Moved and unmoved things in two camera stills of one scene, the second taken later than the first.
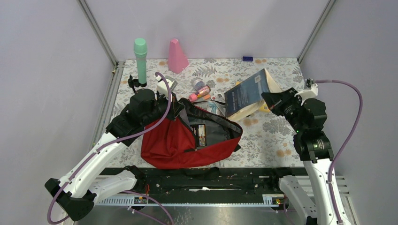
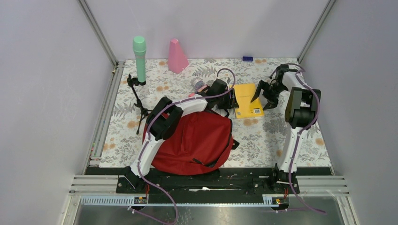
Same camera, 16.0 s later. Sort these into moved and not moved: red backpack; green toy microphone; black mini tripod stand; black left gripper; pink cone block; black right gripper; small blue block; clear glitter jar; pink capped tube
Moved: black left gripper; black right gripper; red backpack
Not moved: pink cone block; clear glitter jar; green toy microphone; black mini tripod stand; pink capped tube; small blue block
